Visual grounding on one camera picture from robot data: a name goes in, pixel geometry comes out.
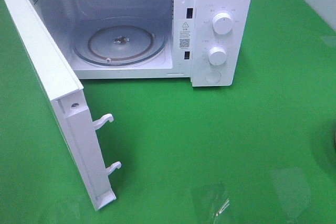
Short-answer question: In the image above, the round white door button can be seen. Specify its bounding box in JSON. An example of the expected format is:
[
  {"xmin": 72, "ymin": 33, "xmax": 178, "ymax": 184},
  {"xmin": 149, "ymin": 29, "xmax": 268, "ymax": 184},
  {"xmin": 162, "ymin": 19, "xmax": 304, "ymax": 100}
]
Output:
[{"xmin": 205, "ymin": 71, "xmax": 222, "ymax": 83}]

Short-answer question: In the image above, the white microwave knob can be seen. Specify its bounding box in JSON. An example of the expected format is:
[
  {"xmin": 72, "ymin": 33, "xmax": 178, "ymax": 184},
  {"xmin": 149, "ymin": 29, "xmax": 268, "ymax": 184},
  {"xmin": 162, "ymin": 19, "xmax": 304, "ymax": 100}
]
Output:
[
  {"xmin": 212, "ymin": 10, "xmax": 234, "ymax": 35},
  {"xmin": 208, "ymin": 46, "xmax": 227, "ymax": 66}
]

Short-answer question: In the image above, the white microwave door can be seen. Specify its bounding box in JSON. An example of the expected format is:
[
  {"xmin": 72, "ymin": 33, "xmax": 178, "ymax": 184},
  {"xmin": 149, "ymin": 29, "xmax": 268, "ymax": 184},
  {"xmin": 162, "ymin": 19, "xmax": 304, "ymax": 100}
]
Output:
[{"xmin": 4, "ymin": 0, "xmax": 121, "ymax": 210}]

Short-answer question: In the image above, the glass microwave turntable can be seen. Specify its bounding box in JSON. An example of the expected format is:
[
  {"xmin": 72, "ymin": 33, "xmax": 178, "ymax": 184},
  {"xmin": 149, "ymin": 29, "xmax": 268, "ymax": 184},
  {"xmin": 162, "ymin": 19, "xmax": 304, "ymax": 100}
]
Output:
[{"xmin": 73, "ymin": 16, "xmax": 172, "ymax": 67}]

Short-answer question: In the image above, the white microwave oven body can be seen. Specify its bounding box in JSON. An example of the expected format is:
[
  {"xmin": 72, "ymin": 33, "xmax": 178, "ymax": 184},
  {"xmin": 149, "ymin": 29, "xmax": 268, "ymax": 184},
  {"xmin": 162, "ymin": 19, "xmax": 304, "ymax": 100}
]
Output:
[{"xmin": 30, "ymin": 0, "xmax": 250, "ymax": 87}]

